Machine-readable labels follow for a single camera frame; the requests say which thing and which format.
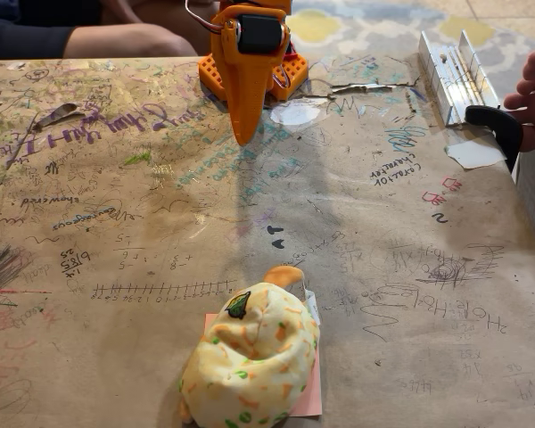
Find orange white cat plush toy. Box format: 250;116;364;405
177;265;321;428

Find orange waffle robot base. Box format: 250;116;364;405
197;52;309;102

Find grey yellow patterned rug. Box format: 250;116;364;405
289;0;535;108

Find scribbled brown paper table cover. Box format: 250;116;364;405
0;53;535;428

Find dark navy shorts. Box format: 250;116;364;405
0;0;103;62

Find white torn paper piece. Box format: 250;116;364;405
444;141;507;171

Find pink sticky note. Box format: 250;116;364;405
203;312;324;418

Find white red servo cable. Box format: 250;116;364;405
185;0;224;36

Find aluminium channel rail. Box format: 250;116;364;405
417;29;502;128

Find black curved clamp handle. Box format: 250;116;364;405
464;104;524;175

